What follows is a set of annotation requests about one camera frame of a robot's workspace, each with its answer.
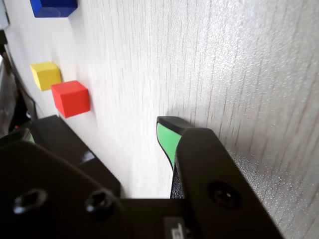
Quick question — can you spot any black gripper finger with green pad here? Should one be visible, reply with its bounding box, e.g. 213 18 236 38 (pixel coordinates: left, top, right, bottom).
156 116 285 239

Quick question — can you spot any yellow wooden cube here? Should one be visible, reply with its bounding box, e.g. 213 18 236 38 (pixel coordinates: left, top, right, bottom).
30 61 63 92

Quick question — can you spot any blue wooden cube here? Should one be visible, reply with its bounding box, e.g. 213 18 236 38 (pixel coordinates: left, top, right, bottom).
29 0 78 18

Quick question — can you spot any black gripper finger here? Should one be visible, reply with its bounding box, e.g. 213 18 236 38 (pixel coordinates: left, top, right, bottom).
0 127 137 239

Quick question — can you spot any red wooden cube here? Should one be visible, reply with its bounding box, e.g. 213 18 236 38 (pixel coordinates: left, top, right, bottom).
50 80 91 119

